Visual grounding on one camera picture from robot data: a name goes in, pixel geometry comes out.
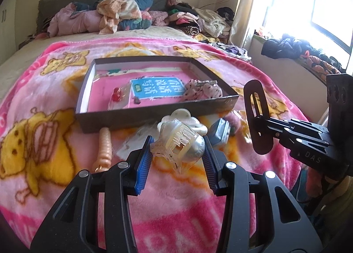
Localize blue printed card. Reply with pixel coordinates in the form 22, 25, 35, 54
130, 74, 186, 100

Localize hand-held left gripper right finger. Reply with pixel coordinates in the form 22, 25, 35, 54
203, 136, 323, 253

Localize pink fuzzy pompom hair tie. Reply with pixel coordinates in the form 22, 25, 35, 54
226, 112, 246, 136

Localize pink plush quilt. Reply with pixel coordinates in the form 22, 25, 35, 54
46, 4, 103, 36

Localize white hair claw clip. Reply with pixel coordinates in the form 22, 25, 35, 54
157, 108, 208, 136

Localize orange and cream cloth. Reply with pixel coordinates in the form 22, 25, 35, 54
96, 0, 143, 35

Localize small blue box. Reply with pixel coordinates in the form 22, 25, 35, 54
207, 119, 231, 147

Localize cream curtain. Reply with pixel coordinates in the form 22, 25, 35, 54
228, 0, 267, 59

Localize dark floral quilt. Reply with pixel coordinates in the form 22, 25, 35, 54
94, 0, 154, 31

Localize clear plastic packet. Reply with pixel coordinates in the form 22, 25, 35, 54
115, 129, 145, 161

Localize cream wardrobe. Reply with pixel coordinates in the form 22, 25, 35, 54
0, 0, 25, 58

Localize window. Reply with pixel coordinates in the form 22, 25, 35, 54
259, 0, 353, 50

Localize bed with beige sheet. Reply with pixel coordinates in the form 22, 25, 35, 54
0, 26, 199, 83

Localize pile of mixed clothes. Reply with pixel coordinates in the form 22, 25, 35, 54
153, 0, 235, 45

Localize clear plastic hair claw clip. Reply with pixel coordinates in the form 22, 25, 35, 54
150, 121, 206, 177

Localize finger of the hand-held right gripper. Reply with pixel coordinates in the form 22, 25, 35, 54
243, 79, 297, 155

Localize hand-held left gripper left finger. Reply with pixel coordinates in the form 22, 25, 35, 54
29, 135, 155, 253

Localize polka dot scrunchie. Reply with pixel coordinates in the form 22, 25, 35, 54
184, 78, 223, 102

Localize orange spiral hair clip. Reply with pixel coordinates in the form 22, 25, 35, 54
95, 127, 113, 172

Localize dark clothes on windowsill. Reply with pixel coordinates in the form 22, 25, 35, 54
261, 33, 342, 75

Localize red hair accessory in packet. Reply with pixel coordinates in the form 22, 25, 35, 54
108, 84, 131, 110

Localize shallow cardboard box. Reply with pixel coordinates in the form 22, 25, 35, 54
75, 56, 239, 134

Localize pink printed blanket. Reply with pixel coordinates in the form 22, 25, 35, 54
0, 37, 309, 253

